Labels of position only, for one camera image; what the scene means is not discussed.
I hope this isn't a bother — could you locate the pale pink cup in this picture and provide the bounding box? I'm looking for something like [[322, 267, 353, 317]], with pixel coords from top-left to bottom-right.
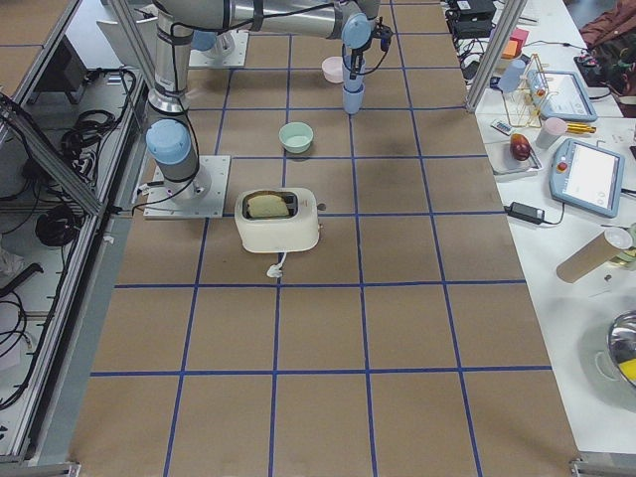
[[535, 117, 567, 150]]

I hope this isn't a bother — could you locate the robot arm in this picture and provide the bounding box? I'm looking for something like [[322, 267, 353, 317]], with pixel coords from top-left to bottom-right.
[[146, 0, 393, 199]]

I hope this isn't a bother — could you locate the cardboard tube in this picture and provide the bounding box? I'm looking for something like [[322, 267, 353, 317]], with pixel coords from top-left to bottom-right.
[[556, 227, 633, 283]]

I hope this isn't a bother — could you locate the black power adapter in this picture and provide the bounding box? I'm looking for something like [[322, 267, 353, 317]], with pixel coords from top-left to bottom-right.
[[504, 202, 545, 225]]

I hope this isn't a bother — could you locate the mango fruit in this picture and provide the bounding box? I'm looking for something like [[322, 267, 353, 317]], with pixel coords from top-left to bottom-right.
[[510, 133, 532, 161]]

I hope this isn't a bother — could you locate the teach pendant tablet near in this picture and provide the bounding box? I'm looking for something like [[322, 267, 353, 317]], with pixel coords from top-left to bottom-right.
[[549, 139, 625, 218]]

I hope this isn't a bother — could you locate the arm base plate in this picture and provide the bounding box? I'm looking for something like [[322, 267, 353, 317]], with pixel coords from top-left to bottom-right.
[[189, 30, 248, 70], [143, 155, 231, 220]]

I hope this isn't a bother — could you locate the teach pendant tablet far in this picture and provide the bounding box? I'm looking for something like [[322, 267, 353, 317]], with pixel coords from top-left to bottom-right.
[[527, 70, 597, 123]]

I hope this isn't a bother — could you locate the mint green bowl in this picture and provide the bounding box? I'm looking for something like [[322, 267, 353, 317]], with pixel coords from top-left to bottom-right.
[[278, 121, 314, 154]]

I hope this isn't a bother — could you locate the steel mixing bowl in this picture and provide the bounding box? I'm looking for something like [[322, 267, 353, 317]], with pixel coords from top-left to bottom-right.
[[607, 310, 635, 388]]

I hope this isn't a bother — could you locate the toast slice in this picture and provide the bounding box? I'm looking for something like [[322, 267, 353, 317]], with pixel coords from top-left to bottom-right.
[[246, 193, 289, 219]]

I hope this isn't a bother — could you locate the aluminium frame post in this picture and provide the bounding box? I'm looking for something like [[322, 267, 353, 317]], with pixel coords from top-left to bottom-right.
[[465, 0, 527, 113]]

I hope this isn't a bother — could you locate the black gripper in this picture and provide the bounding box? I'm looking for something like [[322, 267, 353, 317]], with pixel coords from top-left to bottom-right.
[[342, 29, 376, 80]]

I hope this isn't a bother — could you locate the pink bowl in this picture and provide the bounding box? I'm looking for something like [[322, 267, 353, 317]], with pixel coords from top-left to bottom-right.
[[321, 56, 344, 83]]

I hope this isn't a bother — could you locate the small remote control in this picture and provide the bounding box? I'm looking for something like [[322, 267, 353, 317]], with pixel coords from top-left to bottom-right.
[[490, 119, 513, 136]]

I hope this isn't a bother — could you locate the teach pendant tablet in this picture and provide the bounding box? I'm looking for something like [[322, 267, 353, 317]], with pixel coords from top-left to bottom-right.
[[527, 70, 597, 123], [549, 139, 625, 218]]

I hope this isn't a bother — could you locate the gold wire rack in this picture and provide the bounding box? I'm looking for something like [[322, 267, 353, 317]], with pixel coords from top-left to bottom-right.
[[503, 53, 551, 128]]

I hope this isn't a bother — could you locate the light blue cup on bench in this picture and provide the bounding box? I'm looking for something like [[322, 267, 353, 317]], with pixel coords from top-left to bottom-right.
[[498, 59, 526, 93]]

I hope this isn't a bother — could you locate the cream white toaster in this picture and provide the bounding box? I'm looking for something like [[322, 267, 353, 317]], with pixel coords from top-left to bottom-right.
[[235, 188, 319, 253]]

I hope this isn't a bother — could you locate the metal tray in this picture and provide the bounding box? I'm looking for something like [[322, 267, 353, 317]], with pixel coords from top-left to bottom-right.
[[486, 141, 543, 177]]

